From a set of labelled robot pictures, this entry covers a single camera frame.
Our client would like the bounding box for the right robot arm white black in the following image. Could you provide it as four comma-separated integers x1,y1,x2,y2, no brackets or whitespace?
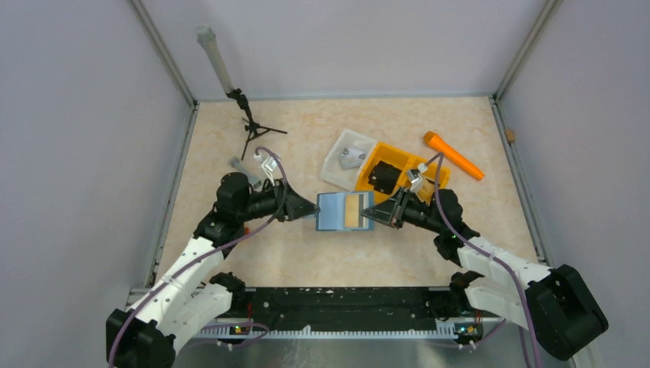
362,189,609,361

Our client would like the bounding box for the yellow two-compartment bin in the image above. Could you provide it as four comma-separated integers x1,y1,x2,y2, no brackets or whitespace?
355,142,428,204

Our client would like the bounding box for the white plastic tray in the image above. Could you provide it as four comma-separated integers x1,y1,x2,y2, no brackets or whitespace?
319,129,379,191

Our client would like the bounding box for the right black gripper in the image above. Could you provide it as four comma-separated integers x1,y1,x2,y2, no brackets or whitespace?
363,186,444,234

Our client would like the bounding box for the orange plastic cone handle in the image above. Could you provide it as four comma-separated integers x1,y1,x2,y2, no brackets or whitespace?
423,131,484,180

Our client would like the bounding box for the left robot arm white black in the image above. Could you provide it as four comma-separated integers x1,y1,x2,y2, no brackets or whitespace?
106,172,320,367

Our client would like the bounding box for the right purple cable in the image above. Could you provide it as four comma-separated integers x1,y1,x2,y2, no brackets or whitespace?
426,152,544,368

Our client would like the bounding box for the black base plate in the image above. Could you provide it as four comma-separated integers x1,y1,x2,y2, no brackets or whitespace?
215,287,486,332

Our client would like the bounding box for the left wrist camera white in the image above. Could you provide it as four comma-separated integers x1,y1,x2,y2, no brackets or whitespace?
254,153,278,186

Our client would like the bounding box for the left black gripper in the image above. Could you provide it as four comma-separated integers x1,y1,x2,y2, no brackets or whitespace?
238,176,320,222

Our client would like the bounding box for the black mini tripod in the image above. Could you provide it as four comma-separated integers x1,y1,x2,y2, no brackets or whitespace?
225,88,288,160

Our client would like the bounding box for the purple cable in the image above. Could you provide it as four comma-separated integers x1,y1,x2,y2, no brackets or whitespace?
426,152,544,368
107,146,291,368

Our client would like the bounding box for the grey dumbbell-shaped part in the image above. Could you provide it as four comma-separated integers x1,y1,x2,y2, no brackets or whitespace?
228,156,262,189

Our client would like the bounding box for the gold credit card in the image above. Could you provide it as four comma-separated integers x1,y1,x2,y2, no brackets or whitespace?
343,194,363,228

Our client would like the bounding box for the silver foil packet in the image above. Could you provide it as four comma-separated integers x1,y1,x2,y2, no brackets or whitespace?
338,146,367,170

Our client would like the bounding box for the blue card holder wallet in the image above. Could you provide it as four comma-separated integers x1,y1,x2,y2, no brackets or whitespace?
315,191,374,232

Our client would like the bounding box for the grey tube on tripod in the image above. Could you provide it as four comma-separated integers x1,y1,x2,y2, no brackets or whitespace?
196,25,235,96

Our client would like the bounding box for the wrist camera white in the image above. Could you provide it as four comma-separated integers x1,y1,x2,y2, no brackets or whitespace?
254,153,278,186
406,163,428,193

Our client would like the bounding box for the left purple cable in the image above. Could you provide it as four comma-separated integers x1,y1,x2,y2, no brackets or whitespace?
107,146,291,368

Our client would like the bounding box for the small brown wall knob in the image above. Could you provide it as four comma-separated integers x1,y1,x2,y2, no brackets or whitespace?
504,129,516,144

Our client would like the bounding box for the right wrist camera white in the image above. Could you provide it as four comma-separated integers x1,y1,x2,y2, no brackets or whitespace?
406,163,428,193

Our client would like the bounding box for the black block in bin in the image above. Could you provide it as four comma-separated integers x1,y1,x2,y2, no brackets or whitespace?
368,161,401,195

